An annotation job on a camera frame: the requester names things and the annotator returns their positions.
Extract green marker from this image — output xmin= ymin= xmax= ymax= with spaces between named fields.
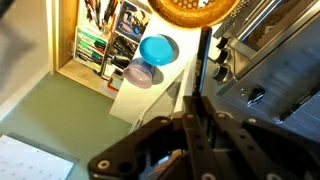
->
xmin=75 ymin=49 xmax=105 ymax=64
xmin=78 ymin=29 xmax=108 ymax=47

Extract blue bowl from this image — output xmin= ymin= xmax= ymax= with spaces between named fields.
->
xmin=138 ymin=34 xmax=180 ymax=67

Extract white gridded sheet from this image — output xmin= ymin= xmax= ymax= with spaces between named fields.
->
xmin=0 ymin=133 xmax=80 ymax=180

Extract small orange framed box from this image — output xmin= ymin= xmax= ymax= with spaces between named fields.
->
xmin=106 ymin=74 xmax=124 ymax=92

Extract purple bowl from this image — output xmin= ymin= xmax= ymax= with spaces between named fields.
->
xmin=122 ymin=57 xmax=156 ymax=90

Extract blue scissors in package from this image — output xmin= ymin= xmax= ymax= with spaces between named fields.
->
xmin=115 ymin=0 xmax=152 ymax=43

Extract small black metal object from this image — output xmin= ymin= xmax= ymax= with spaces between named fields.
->
xmin=247 ymin=86 xmax=266 ymax=108

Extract silver toaster oven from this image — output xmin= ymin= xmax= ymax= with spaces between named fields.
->
xmin=199 ymin=0 xmax=320 ymax=143

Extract black grey stapler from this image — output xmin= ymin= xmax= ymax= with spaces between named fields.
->
xmin=110 ymin=54 xmax=133 ymax=70

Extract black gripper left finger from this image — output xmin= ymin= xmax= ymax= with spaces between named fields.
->
xmin=88 ymin=95 xmax=214 ymax=180

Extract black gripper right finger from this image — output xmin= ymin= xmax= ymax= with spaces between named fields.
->
xmin=199 ymin=95 xmax=320 ymax=180

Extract round woven basket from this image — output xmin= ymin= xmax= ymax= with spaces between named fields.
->
xmin=147 ymin=0 xmax=241 ymax=30

